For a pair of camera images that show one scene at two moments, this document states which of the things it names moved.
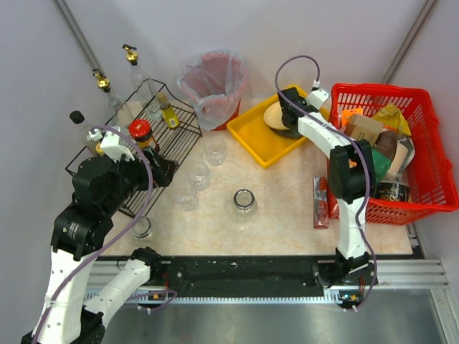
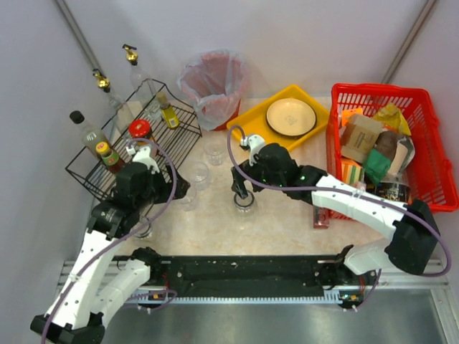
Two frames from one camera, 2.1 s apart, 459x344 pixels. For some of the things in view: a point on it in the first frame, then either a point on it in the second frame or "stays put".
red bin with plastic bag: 214,81 stays put
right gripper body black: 287,108 -> 244,172
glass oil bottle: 142,85 stays put
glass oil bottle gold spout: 120,108 stays put
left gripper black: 158,165 -> 173,183
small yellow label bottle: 168,110 stays put
